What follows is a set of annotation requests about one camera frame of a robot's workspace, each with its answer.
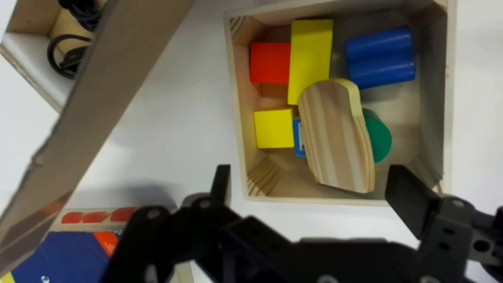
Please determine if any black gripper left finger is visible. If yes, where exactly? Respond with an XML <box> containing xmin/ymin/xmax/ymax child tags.
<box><xmin>98</xmin><ymin>163</ymin><xmax>248</xmax><ymax>283</ymax></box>

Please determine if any blue double cylinder block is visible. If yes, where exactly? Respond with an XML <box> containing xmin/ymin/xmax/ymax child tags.
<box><xmin>342</xmin><ymin>25</ymin><xmax>416</xmax><ymax>91</ymax></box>

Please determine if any black coiled cable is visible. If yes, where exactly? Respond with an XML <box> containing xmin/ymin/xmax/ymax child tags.
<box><xmin>45</xmin><ymin>0</ymin><xmax>108</xmax><ymax>80</ymax></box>

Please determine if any red cube block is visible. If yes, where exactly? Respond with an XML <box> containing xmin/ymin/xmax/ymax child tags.
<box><xmin>248</xmin><ymin>41</ymin><xmax>292</xmax><ymax>86</ymax></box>

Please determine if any small brown wooden box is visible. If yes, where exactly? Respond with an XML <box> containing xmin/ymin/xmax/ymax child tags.
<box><xmin>223</xmin><ymin>0</ymin><xmax>455</xmax><ymax>202</ymax></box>

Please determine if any yellow cube block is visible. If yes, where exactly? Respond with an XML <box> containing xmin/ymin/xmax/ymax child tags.
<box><xmin>252</xmin><ymin>107</ymin><xmax>295</xmax><ymax>151</ymax></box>

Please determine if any green cylinder block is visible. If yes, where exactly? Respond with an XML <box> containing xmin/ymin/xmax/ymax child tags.
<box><xmin>359</xmin><ymin>107</ymin><xmax>392</xmax><ymax>165</ymax></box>

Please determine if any long yellow block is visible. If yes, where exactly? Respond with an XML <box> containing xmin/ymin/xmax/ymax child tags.
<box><xmin>285</xmin><ymin>19</ymin><xmax>334</xmax><ymax>107</ymax></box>

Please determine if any open brown cardboard box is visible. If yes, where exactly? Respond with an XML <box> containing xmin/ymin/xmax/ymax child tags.
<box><xmin>0</xmin><ymin>0</ymin><xmax>197</xmax><ymax>276</ymax></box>

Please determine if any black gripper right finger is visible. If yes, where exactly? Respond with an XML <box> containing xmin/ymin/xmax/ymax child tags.
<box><xmin>384</xmin><ymin>163</ymin><xmax>477</xmax><ymax>283</ymax></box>

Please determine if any blue printed block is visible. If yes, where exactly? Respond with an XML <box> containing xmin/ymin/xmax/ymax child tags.
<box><xmin>290</xmin><ymin>116</ymin><xmax>307</xmax><ymax>158</ymax></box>

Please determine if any brown wooden piece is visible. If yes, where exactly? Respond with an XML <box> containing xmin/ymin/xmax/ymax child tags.
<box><xmin>296</xmin><ymin>77</ymin><xmax>377</xmax><ymax>195</ymax></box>

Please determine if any blue artificial intelligence book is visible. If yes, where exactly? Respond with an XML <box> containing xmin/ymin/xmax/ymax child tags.
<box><xmin>0</xmin><ymin>206</ymin><xmax>139</xmax><ymax>283</ymax></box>

